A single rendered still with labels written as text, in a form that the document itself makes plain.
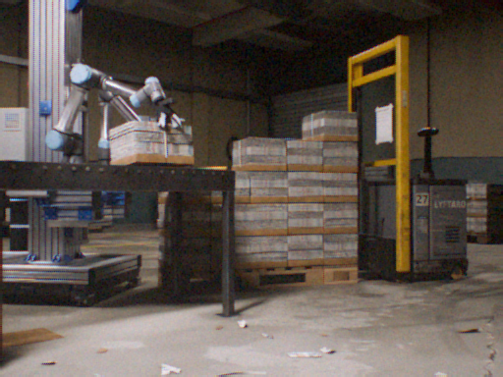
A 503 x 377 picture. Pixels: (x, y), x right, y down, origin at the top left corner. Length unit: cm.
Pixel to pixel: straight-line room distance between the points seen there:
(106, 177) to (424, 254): 268
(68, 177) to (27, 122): 144
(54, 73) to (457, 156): 782
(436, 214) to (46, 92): 296
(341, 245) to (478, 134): 631
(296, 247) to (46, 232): 172
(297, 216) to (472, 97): 672
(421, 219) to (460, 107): 617
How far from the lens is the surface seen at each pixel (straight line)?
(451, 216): 467
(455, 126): 1052
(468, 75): 1055
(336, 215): 426
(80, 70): 350
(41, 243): 395
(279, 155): 407
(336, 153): 427
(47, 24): 408
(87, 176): 264
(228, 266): 311
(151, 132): 314
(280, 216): 406
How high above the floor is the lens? 65
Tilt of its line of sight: 1 degrees up
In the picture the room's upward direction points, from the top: straight up
